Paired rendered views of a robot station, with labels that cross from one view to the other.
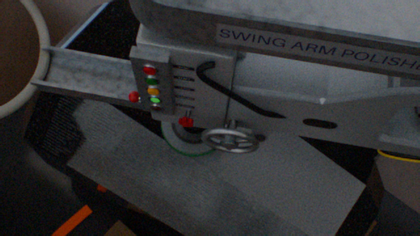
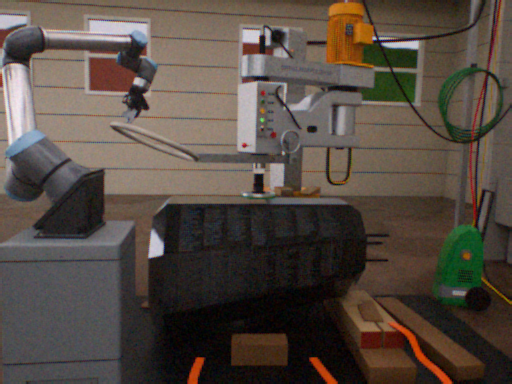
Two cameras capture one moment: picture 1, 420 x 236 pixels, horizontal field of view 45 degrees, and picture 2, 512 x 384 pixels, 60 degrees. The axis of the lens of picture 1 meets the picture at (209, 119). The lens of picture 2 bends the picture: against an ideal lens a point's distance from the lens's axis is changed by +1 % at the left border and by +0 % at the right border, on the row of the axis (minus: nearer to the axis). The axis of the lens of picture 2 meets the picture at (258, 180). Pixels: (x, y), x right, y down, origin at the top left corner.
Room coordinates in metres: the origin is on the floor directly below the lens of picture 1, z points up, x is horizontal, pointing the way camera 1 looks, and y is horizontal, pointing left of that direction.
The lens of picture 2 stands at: (-1.53, 1.74, 1.24)
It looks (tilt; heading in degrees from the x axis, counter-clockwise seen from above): 6 degrees down; 321
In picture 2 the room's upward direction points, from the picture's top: 1 degrees clockwise
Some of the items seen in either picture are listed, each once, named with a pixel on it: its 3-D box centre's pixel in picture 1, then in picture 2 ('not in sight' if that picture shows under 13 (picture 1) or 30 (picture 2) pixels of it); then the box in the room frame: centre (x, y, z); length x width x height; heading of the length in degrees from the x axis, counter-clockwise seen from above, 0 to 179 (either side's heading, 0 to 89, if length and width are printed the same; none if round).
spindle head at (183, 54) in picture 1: (227, 62); (271, 121); (0.58, -0.03, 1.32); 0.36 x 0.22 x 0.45; 84
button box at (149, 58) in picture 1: (155, 84); (260, 111); (0.48, 0.13, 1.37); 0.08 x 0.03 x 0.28; 84
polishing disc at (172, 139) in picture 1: (194, 122); (258, 193); (0.59, 0.05, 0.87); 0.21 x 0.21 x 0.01
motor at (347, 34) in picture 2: not in sight; (346, 37); (0.51, -0.61, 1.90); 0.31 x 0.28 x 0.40; 174
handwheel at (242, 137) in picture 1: (232, 128); (287, 141); (0.46, -0.06, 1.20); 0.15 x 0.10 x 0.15; 84
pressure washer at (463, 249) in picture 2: not in sight; (462, 245); (0.07, -1.53, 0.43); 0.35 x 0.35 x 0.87; 41
